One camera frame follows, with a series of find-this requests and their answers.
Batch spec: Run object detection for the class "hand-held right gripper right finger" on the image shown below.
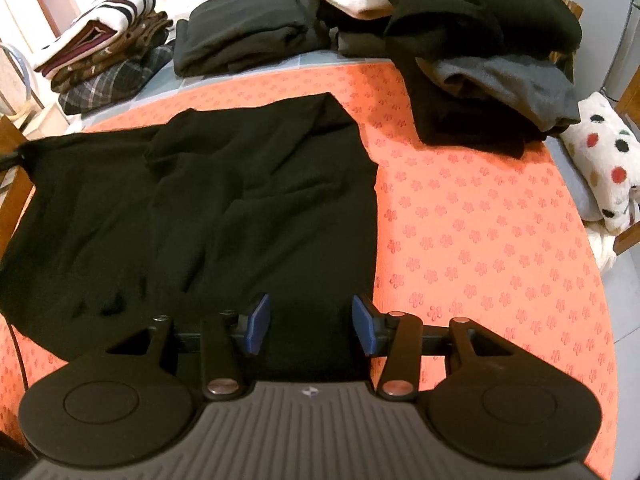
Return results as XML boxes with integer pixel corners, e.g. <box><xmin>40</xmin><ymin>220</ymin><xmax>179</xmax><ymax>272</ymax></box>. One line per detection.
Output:
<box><xmin>352</xmin><ymin>294</ymin><xmax>526</xmax><ymax>403</ymax></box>

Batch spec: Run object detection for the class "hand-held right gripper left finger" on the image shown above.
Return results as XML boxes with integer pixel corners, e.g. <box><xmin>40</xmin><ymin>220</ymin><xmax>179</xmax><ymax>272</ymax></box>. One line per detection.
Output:
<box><xmin>102</xmin><ymin>294</ymin><xmax>272</xmax><ymax>403</ymax></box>

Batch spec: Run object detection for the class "black sweater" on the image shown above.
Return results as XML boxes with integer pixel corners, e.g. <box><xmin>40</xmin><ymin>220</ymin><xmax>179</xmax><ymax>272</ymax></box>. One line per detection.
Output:
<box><xmin>0</xmin><ymin>92</ymin><xmax>381</xmax><ymax>386</ymax></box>

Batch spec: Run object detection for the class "wooden chair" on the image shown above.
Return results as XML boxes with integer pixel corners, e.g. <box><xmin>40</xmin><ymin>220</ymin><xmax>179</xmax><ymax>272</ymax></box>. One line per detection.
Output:
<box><xmin>612</xmin><ymin>67</ymin><xmax>640</xmax><ymax>256</ymax></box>
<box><xmin>0</xmin><ymin>115</ymin><xmax>36</xmax><ymax>261</ymax></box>

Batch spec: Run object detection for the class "hula hoop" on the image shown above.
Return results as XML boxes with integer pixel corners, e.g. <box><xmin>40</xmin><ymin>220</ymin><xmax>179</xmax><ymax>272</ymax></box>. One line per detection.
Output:
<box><xmin>0</xmin><ymin>42</ymin><xmax>38</xmax><ymax>121</ymax></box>

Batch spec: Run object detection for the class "plaid folded garment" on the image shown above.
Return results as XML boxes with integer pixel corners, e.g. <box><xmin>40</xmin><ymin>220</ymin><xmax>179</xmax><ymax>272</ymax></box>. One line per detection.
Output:
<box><xmin>57</xmin><ymin>42</ymin><xmax>173</xmax><ymax>116</ymax></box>

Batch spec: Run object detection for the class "orange floral mat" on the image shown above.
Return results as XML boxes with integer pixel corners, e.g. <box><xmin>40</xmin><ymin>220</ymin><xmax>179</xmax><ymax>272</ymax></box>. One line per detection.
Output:
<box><xmin>0</xmin><ymin>57</ymin><xmax>621</xmax><ymax>480</ymax></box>

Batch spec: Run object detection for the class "brown patterned folded garment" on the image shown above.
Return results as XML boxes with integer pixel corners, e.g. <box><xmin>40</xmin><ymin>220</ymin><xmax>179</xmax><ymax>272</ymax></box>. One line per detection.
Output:
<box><xmin>50</xmin><ymin>10</ymin><xmax>173</xmax><ymax>93</ymax></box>

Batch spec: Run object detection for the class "striped folded garment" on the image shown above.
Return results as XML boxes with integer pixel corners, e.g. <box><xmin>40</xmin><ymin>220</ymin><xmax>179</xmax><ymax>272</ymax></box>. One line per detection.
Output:
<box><xmin>34</xmin><ymin>0</ymin><xmax>157</xmax><ymax>73</ymax></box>

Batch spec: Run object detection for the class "black folded garment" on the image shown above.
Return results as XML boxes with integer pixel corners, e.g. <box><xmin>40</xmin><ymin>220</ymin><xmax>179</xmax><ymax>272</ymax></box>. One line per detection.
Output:
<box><xmin>370</xmin><ymin>0</ymin><xmax>583</xmax><ymax>61</ymax></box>
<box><xmin>172</xmin><ymin>0</ymin><xmax>333</xmax><ymax>78</ymax></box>
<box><xmin>400</xmin><ymin>55</ymin><xmax>561</xmax><ymax>158</ymax></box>

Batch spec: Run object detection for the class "white cloth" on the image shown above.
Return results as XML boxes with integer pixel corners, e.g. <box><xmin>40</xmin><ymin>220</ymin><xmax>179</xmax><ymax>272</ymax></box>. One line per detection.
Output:
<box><xmin>585</xmin><ymin>220</ymin><xmax>618</xmax><ymax>273</ymax></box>

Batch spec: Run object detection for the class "dark grey folded garment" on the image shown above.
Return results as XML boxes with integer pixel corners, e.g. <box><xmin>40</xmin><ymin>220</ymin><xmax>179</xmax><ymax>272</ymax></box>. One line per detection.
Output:
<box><xmin>335</xmin><ymin>25</ymin><xmax>396</xmax><ymax>58</ymax></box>

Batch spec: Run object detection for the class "polka dot cushion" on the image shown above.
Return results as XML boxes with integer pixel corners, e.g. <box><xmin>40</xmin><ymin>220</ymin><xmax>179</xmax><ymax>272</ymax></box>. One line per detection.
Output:
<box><xmin>557</xmin><ymin>91</ymin><xmax>640</xmax><ymax>233</ymax></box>

